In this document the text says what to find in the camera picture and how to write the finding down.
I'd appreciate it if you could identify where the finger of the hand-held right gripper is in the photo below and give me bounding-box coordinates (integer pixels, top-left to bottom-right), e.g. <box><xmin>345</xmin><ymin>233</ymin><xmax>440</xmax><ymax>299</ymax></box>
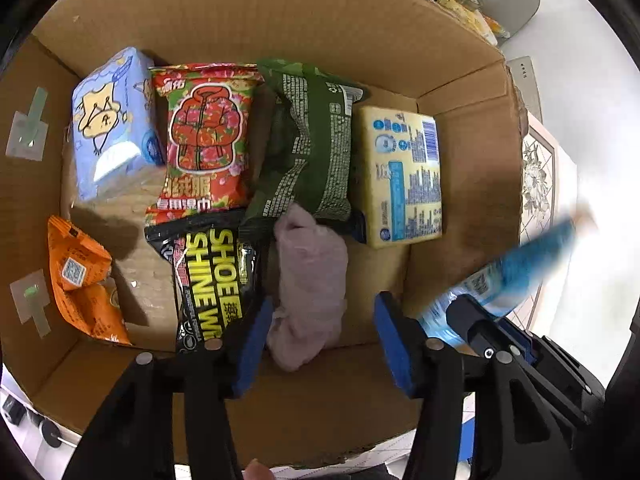
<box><xmin>446</xmin><ymin>294</ymin><xmax>542</xmax><ymax>362</ymax></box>

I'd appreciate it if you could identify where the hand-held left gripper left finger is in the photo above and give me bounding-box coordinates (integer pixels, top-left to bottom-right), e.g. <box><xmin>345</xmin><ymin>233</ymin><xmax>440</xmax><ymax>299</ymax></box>
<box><xmin>62</xmin><ymin>296</ymin><xmax>274</xmax><ymax>480</ymax></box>

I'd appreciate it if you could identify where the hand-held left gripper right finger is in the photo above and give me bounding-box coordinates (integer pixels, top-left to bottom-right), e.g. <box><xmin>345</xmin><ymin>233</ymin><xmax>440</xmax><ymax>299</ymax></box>
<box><xmin>375</xmin><ymin>292</ymin><xmax>576</xmax><ymax>480</ymax></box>

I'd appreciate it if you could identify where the long blue packet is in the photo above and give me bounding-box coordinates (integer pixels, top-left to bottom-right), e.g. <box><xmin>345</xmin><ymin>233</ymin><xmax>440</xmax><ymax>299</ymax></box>
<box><xmin>417</xmin><ymin>217</ymin><xmax>580</xmax><ymax>345</ymax></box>

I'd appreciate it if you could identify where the black wipes packet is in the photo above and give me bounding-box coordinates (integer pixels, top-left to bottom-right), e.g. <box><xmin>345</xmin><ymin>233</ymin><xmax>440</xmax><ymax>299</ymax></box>
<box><xmin>145</xmin><ymin>210</ymin><xmax>262</xmax><ymax>357</ymax></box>

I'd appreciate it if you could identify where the pale pink cloth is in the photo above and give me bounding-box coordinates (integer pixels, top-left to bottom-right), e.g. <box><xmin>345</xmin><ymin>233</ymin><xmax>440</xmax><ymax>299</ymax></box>
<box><xmin>265</xmin><ymin>203</ymin><xmax>350</xmax><ymax>372</ymax></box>

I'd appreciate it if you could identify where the yellow packet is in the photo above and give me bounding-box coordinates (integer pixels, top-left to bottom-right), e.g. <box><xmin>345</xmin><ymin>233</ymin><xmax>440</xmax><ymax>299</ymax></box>
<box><xmin>352</xmin><ymin>105</ymin><xmax>445</xmax><ymax>250</ymax></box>

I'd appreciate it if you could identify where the orange snack packet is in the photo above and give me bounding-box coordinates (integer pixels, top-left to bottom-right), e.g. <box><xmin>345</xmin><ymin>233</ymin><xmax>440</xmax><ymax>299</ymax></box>
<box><xmin>47</xmin><ymin>215</ymin><xmax>132</xmax><ymax>346</ymax></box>

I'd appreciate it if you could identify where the green packet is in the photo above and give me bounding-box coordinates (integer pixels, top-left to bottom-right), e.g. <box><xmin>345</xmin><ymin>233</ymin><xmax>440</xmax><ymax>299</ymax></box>
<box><xmin>239</xmin><ymin>58</ymin><xmax>371</xmax><ymax>233</ymax></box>

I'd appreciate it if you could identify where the red patterned packet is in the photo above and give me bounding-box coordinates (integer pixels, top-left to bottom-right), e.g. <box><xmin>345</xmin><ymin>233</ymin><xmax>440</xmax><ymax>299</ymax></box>
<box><xmin>145</xmin><ymin>62</ymin><xmax>266</xmax><ymax>228</ymax></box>

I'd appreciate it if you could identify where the blue tissue pack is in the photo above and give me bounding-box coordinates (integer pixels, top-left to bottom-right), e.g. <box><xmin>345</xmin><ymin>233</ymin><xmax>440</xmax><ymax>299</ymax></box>
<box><xmin>72</xmin><ymin>47</ymin><xmax>168</xmax><ymax>203</ymax></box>

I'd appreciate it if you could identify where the cardboard box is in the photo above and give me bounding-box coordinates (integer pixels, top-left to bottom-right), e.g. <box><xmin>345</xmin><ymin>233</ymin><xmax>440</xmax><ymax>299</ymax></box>
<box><xmin>0</xmin><ymin>0</ymin><xmax>528</xmax><ymax>467</ymax></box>

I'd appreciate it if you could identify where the person's left hand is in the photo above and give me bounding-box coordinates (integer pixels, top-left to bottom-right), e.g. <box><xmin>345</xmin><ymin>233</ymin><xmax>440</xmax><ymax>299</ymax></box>
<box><xmin>243</xmin><ymin>459</ymin><xmax>274</xmax><ymax>480</ymax></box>

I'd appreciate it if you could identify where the yellow package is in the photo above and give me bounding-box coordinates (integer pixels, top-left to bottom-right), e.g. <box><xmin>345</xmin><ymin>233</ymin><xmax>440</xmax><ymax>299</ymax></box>
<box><xmin>440</xmin><ymin>0</ymin><xmax>503</xmax><ymax>38</ymax></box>

